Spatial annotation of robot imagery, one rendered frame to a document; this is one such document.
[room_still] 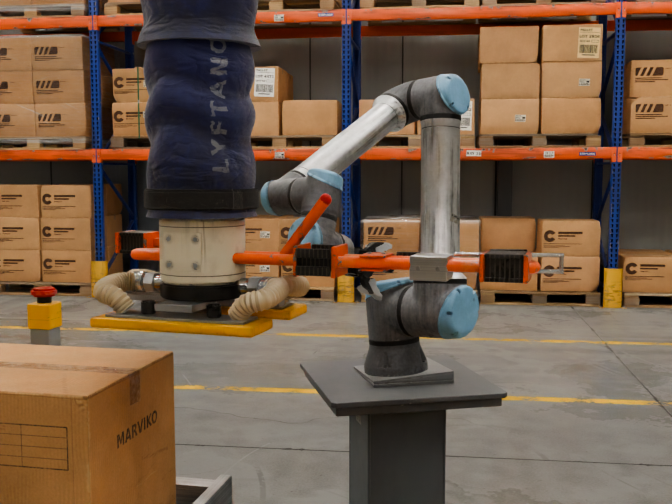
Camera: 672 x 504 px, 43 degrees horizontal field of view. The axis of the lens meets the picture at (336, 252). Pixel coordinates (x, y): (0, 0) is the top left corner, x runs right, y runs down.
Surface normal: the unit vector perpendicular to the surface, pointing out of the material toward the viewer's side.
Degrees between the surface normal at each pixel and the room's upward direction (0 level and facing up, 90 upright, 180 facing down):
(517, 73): 88
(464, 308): 91
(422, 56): 90
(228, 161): 79
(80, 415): 90
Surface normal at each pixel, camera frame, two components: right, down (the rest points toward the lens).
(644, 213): -0.13, 0.09
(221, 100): 0.60, -0.28
